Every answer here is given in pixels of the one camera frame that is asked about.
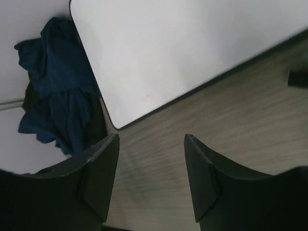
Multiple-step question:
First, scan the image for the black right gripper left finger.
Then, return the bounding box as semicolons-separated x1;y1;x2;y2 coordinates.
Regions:
0;134;120;231

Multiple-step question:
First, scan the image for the navy blue t shirt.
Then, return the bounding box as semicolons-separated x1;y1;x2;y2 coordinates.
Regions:
14;17;101;155

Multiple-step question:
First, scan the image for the small whiteboard with red writing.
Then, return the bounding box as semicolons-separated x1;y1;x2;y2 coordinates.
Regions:
70;0;308;129

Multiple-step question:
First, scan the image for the black wire stand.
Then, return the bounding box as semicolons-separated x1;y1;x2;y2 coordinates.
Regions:
288;70;308;88

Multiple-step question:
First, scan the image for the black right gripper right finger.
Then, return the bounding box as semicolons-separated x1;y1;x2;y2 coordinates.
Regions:
184;134;308;231

